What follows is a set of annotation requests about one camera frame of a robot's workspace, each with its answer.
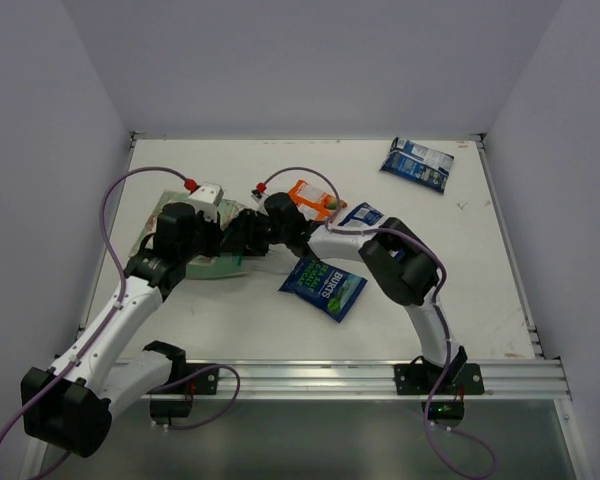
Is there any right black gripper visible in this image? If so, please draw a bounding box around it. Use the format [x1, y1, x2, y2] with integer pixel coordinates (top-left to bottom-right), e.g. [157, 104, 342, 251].
[220, 208, 290, 256]

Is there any orange snack packet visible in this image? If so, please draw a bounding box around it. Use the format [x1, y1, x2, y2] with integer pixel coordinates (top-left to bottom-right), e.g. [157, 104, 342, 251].
[288, 180, 347, 222]

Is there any green printed paper bag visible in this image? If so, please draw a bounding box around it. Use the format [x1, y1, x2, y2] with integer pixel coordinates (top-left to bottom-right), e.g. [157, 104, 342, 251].
[127, 188, 286, 281]

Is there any dark blue white snack packet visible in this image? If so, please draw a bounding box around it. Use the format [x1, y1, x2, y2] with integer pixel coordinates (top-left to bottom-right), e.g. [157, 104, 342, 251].
[339, 201, 406, 261]

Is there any blue green crisps packet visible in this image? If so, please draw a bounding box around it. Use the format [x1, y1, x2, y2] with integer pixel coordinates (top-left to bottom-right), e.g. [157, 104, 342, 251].
[278, 258, 368, 323]

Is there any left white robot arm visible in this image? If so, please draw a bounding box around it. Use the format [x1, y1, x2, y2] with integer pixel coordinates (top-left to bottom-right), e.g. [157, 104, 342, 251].
[21, 200, 223, 458]

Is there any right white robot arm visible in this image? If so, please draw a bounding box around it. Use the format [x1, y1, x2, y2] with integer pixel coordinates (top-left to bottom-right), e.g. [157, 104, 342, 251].
[223, 193, 467, 395]

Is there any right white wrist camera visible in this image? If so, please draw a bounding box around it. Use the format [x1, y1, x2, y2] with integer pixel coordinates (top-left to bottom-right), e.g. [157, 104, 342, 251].
[251, 182, 269, 211]

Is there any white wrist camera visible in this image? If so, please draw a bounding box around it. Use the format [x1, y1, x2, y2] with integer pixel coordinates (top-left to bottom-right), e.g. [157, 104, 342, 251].
[251, 182, 269, 211]
[185, 182, 224, 223]

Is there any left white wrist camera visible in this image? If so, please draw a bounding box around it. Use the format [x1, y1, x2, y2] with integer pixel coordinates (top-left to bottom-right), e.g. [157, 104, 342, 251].
[185, 182, 224, 223]

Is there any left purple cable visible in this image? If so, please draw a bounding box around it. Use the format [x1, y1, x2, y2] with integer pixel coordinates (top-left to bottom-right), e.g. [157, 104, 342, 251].
[0, 167, 241, 479]

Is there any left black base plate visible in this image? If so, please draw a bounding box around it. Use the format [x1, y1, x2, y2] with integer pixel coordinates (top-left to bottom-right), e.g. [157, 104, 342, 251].
[150, 363, 220, 396]

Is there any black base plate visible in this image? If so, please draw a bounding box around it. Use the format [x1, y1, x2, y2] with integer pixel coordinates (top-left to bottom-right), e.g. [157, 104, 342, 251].
[150, 363, 220, 396]
[393, 362, 485, 396]

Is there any aluminium mounting rail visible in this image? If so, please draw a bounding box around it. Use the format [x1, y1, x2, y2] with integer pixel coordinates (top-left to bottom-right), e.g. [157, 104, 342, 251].
[52, 357, 571, 401]

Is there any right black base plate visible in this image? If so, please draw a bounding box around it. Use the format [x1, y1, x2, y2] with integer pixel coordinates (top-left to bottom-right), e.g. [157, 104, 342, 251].
[393, 362, 485, 396]

